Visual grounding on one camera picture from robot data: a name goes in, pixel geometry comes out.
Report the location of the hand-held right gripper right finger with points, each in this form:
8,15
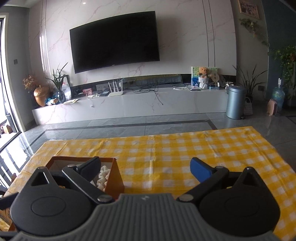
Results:
200,170

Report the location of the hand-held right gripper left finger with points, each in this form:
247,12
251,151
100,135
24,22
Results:
89,169

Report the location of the pink white knitted hat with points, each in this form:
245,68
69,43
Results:
103,177

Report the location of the orange cardboard box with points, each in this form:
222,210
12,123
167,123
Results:
115,183

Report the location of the yellow checked tablecloth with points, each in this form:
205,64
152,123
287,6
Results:
166,153

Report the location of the papers on cabinet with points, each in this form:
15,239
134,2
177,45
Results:
70,101

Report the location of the white marble television cabinet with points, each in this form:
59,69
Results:
129,106

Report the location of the grey metal trash can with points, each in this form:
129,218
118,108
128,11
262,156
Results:
235,103

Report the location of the small black box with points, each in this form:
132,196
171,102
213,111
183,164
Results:
104,93

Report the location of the blue snack bag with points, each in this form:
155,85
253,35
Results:
51,101

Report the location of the pink photo card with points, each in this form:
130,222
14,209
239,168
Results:
87,91

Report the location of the white router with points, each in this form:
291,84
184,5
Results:
115,93

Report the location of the green plant in blue vase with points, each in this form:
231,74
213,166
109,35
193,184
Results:
59,92

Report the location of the white framed picture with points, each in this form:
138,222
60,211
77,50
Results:
66,89

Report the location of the golden acorn jar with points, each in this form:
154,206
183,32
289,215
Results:
41,97

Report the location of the white round hand fan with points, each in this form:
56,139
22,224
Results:
215,77

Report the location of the pink small heater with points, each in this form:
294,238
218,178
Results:
272,107

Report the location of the brown teddy bear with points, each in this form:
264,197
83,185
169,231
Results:
204,72

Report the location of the long-leaf potted plant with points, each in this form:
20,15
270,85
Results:
251,85

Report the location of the dried flower bunch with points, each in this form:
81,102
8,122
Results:
29,83

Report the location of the blue water bottle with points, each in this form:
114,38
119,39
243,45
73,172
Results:
278,96

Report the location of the large green leafy plant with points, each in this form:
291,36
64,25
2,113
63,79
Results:
286,62

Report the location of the hanging vine plant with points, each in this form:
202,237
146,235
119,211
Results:
251,26

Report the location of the black wall television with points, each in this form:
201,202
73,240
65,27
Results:
114,41

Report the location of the framed wall picture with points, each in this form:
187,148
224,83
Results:
248,8

